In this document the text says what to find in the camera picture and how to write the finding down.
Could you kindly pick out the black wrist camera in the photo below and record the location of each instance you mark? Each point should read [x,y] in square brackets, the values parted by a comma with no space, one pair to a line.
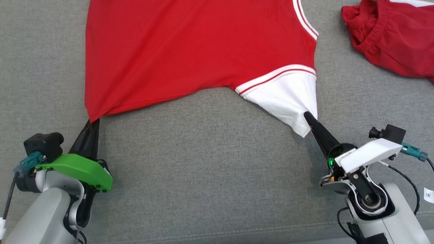
[44,145]
[391,133]

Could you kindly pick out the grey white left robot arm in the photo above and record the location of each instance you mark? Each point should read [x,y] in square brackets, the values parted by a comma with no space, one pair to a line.
[44,217]

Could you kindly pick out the red white basketball shorts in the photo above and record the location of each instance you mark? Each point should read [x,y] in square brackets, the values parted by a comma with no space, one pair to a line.
[396,44]

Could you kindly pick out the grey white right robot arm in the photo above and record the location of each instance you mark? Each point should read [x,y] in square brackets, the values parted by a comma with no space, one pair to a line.
[400,223]

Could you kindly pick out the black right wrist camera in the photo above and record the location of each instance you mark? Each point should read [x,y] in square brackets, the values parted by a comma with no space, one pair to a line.
[391,133]

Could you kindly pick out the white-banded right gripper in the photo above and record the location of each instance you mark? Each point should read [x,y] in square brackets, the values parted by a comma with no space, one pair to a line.
[369,154]

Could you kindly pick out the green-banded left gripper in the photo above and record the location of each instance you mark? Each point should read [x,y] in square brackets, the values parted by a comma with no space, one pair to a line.
[84,169]

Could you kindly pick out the red Bulls basketball jersey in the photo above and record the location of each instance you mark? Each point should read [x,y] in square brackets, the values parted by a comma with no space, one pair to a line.
[186,44]

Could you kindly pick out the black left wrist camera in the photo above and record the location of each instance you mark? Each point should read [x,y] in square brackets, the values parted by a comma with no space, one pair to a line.
[44,145]

